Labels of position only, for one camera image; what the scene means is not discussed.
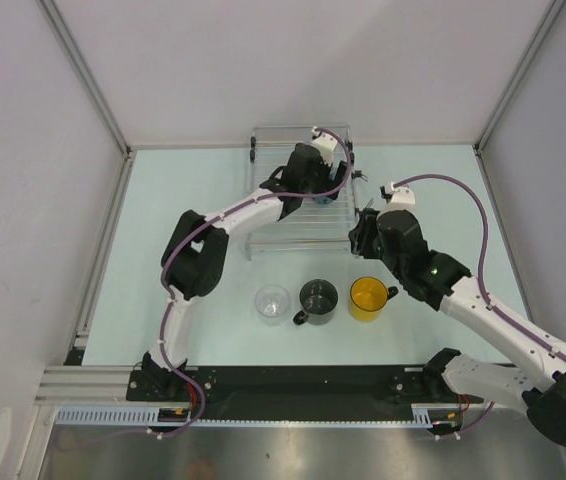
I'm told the blue ribbed flower mug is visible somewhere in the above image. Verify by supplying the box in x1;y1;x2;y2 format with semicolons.
314;165;345;205

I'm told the yellow ceramic mug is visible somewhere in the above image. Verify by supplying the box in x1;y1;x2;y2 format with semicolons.
348;277;399;323

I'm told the grey ceramic mug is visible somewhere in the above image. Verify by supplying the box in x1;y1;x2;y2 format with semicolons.
293;279;339;326

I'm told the clear octagonal glass cup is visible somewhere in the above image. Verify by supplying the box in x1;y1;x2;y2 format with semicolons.
254;285;290;326

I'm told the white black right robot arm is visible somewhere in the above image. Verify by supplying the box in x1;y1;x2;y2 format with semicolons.
349;208;566;447

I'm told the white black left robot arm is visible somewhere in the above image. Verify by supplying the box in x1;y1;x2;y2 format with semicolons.
141;131;354;400

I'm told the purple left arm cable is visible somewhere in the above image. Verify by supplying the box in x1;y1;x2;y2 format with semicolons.
159;127;354;441

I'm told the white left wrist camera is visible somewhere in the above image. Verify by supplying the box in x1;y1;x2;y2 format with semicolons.
310;126;338;164

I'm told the metal wire dish rack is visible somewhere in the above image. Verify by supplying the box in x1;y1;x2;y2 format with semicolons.
245;125;361;259

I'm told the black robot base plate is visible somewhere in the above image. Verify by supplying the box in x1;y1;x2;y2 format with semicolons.
127;364;484;424

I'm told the grey slotted cable duct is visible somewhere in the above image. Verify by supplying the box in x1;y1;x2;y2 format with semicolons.
55;403;469;429

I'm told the aluminium frame post right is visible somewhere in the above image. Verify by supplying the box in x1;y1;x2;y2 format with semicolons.
473;0;566;154

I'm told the aluminium frame post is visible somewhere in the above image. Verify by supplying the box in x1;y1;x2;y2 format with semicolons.
35;0;132;157
473;0;566;154

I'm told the aluminium frame post left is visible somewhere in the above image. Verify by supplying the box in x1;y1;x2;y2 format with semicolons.
35;0;132;157

